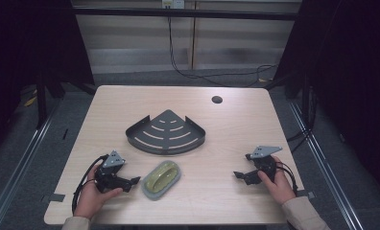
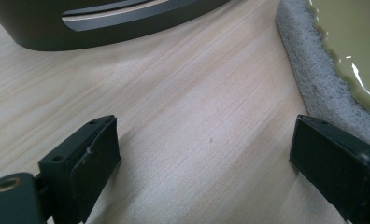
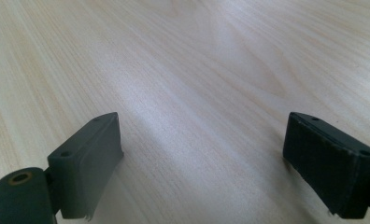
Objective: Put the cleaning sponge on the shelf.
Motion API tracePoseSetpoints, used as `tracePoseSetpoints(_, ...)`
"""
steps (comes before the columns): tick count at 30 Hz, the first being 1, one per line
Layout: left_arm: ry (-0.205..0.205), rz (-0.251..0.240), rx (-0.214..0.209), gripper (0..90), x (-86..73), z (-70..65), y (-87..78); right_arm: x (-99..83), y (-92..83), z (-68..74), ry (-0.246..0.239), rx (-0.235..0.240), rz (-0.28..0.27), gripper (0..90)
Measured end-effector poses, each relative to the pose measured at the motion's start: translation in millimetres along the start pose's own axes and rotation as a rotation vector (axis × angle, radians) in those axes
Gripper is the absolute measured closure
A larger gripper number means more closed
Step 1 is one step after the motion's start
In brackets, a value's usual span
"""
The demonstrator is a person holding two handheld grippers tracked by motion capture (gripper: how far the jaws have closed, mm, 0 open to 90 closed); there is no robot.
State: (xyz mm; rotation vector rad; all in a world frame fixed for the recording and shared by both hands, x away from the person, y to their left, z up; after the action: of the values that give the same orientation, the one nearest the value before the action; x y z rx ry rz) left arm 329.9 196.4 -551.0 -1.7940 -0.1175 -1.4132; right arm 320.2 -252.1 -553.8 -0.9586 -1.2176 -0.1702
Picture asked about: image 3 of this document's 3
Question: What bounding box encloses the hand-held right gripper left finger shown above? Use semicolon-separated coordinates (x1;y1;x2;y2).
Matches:
47;111;125;221

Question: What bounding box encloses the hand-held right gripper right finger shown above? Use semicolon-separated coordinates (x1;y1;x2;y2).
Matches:
282;111;370;220

